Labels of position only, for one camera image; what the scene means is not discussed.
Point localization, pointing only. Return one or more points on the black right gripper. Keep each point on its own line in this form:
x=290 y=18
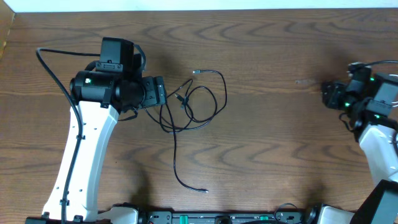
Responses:
x=330 y=97

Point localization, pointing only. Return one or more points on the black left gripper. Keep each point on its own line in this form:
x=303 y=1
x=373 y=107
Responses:
x=154 y=91

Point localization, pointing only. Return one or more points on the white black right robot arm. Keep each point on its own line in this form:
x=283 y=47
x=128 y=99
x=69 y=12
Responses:
x=367 y=100

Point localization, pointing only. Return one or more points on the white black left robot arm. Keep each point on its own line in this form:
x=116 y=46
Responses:
x=106 y=88

